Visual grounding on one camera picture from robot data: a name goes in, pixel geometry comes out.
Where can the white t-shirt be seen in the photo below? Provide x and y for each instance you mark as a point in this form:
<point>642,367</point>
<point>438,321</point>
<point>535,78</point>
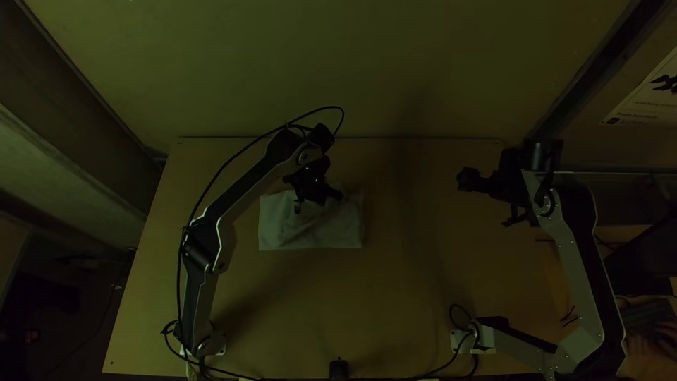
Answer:
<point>322,227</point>

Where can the white paper sign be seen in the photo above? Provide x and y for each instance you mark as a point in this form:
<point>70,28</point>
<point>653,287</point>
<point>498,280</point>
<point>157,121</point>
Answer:
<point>648,100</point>

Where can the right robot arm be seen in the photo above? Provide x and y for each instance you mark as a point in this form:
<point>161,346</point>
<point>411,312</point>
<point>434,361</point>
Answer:
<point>568,248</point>

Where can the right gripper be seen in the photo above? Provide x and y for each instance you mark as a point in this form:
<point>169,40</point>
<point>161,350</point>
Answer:
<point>486,183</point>

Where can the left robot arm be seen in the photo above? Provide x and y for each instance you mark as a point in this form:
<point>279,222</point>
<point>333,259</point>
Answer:
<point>203,248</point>

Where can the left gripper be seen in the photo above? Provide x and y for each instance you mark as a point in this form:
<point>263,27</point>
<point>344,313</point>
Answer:
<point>313,182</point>

